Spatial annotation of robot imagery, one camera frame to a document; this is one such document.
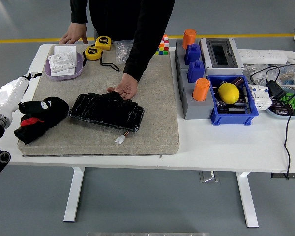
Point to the person's left hand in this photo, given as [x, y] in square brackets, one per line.
[129, 86]

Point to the yellow tape measure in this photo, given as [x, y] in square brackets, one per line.
[103, 43]
[93, 52]

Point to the white wall switch plate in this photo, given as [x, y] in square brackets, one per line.
[61, 61]
[64, 72]
[65, 50]

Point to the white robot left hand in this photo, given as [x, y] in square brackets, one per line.
[12, 91]

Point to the white circuit breaker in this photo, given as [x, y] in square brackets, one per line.
[259, 97]

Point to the person's torso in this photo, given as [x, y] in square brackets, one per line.
[113, 19]

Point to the metal bracket under table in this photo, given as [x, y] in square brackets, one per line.
[209, 176]

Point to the clear bag of screws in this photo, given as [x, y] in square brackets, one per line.
[121, 52]

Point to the brown electronic components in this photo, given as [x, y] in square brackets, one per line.
[280, 109]

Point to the blue plastic block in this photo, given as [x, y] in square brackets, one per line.
[196, 71]
[193, 52]

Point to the person's right hand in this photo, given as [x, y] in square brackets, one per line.
[76, 32]

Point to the grey slotted holder block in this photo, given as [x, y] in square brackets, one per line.
[196, 109]
[179, 56]

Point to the grey electrical distribution box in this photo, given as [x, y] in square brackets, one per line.
[221, 52]

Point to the orange cylinder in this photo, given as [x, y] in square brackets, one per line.
[201, 89]
[189, 38]

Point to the glossy black panel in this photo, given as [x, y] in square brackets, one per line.
[105, 115]

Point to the green terminal blocks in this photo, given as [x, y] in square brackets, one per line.
[293, 102]

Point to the blue plastic bin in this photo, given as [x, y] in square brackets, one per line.
[231, 120]

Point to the white table leg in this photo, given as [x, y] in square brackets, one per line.
[247, 196]
[75, 194]

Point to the purple oval tray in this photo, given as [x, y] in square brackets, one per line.
[64, 77]

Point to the yellow lemon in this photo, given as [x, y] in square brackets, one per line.
[228, 93]

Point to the colourful puzzle cube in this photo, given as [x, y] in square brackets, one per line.
[163, 45]

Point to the brown capacitor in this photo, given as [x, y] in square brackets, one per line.
[237, 81]

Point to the light blue dish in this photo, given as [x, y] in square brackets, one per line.
[285, 117]

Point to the grey-brown mat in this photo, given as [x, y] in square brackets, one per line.
[157, 110]

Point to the person's right forearm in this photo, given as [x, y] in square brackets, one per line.
[78, 12]

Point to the black power adapter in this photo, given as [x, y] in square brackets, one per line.
[275, 89]

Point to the clear bags of small parts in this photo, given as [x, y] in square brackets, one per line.
[260, 73]

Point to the person's left forearm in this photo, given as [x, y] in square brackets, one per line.
[140, 56]

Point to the white power strip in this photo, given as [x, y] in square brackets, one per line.
[260, 57]

